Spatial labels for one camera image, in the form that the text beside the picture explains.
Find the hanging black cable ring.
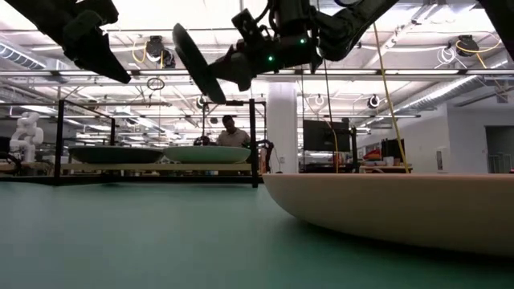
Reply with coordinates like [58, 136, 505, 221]
[146, 76, 166, 92]

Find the white robot figure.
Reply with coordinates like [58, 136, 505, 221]
[8, 111, 45, 165]

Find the beige bowl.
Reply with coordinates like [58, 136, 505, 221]
[263, 173, 514, 258]

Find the long ceiling light strip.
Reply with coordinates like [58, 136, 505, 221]
[0, 68, 514, 77]

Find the large black monitor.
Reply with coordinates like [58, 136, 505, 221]
[302, 119, 352, 153]

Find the person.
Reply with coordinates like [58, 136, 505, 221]
[216, 115, 252, 148]

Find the green round plate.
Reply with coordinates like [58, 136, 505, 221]
[162, 145, 252, 165]

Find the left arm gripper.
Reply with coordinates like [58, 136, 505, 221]
[3, 0, 132, 84]

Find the silver ventilation duct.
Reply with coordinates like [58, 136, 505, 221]
[395, 47, 514, 116]

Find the dark round plate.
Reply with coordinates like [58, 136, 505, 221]
[67, 145, 164, 165]

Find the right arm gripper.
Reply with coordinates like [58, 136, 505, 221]
[208, 0, 322, 92]

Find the orange hanging cable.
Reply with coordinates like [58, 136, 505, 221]
[324, 119, 341, 174]

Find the black cable with loop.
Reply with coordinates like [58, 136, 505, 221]
[322, 59, 337, 129]

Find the small black monitor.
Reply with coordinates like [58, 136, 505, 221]
[380, 138, 406, 164]

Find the green table mat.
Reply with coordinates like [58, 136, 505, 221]
[0, 182, 514, 289]

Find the black aluminium table frame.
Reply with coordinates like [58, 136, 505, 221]
[0, 175, 264, 186]

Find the yellow cable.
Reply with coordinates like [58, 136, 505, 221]
[372, 22, 410, 174]

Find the white round pillar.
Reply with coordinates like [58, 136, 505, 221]
[267, 82, 300, 174]

